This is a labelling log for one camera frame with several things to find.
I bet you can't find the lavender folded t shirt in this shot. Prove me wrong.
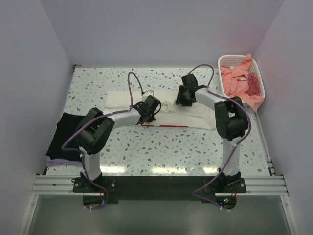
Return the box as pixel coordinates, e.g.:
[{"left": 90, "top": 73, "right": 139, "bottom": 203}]
[{"left": 46, "top": 156, "right": 82, "bottom": 167}]

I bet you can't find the salmon pink t shirt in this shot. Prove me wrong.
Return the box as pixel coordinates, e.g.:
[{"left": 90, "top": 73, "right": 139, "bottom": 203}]
[{"left": 220, "top": 53, "right": 265, "bottom": 112}]

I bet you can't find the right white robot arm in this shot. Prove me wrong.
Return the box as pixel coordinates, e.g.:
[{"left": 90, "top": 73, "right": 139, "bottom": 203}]
[{"left": 176, "top": 74, "right": 251, "bottom": 179}]

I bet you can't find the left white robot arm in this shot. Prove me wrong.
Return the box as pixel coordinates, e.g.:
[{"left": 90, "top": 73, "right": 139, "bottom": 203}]
[{"left": 75, "top": 95, "right": 161, "bottom": 182}]

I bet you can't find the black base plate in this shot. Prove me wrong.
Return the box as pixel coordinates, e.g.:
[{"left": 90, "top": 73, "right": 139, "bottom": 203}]
[{"left": 71, "top": 175, "right": 247, "bottom": 209}]

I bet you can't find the white plastic laundry basket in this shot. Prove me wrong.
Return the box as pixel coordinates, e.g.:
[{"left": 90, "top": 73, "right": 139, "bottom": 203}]
[{"left": 218, "top": 54, "right": 267, "bottom": 108}]

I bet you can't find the white t shirt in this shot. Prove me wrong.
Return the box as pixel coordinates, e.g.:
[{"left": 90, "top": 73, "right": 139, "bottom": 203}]
[{"left": 105, "top": 90, "right": 216, "bottom": 130}]

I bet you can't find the black folded t shirt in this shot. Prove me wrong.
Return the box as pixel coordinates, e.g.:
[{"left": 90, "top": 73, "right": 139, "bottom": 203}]
[{"left": 46, "top": 113, "right": 84, "bottom": 162}]

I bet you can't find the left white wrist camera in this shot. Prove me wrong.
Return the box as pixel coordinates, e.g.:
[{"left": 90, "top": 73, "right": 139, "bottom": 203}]
[{"left": 142, "top": 90, "right": 154, "bottom": 100}]

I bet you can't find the dark pink t shirt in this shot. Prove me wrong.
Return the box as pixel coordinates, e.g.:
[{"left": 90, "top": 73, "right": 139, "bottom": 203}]
[{"left": 246, "top": 73, "right": 261, "bottom": 96}]

